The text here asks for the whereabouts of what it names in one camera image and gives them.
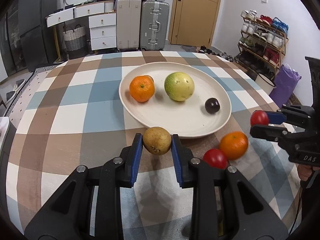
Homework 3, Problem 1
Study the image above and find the silver aluminium suitcase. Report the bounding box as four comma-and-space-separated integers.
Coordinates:
139, 1, 170, 50

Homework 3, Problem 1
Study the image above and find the small brown fruit behind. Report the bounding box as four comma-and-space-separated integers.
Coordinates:
146, 75, 154, 83

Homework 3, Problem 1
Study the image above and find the cream round plate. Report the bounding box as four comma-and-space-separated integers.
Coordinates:
118, 61, 232, 139

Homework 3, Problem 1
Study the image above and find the large orange tangerine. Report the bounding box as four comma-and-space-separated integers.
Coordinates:
219, 131, 248, 160

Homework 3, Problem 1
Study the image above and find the red tomato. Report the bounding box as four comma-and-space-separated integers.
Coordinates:
203, 148, 228, 169
250, 110, 269, 126

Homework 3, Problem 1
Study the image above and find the yellow guava on plate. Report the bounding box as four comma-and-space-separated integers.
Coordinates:
164, 72, 195, 102

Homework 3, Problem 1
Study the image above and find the wooden shoe rack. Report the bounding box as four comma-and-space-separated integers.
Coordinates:
235, 9, 289, 80

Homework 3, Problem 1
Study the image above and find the small orange tangerine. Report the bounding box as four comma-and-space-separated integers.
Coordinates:
129, 75, 155, 103

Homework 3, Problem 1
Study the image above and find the right hand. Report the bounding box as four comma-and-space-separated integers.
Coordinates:
297, 164, 319, 181

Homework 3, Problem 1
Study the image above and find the black refrigerator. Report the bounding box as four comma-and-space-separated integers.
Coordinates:
1, 0, 58, 72

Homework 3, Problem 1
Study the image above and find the wooden door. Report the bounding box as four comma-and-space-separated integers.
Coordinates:
168, 0, 221, 48

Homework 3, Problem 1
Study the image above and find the small brown longan fruit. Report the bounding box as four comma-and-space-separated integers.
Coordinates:
143, 127, 171, 155

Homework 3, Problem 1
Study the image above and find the woven laundry basket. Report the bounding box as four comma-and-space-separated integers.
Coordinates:
62, 24, 87, 51

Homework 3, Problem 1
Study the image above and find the checkered tablecloth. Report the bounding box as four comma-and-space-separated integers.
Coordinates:
5, 50, 304, 240

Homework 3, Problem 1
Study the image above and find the white drawer desk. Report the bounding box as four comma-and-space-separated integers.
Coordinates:
46, 1, 117, 51

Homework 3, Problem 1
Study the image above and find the purple bag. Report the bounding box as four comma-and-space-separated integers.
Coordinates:
270, 63, 302, 107

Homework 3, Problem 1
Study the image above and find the beige suitcase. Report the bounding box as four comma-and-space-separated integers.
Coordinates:
116, 0, 142, 50

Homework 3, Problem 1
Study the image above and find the dark plum on plate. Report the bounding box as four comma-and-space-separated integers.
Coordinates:
204, 98, 220, 114

